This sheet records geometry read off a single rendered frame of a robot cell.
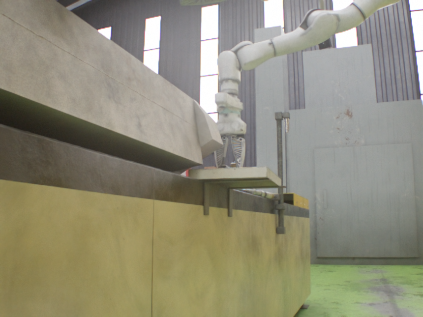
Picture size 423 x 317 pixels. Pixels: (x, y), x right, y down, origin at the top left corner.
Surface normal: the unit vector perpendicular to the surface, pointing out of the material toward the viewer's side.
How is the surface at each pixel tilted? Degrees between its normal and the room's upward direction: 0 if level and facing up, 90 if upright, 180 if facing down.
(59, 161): 90
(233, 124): 92
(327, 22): 124
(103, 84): 80
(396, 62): 90
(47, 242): 90
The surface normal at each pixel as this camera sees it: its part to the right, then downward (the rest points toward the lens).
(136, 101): 0.93, -0.22
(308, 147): -0.34, -0.15
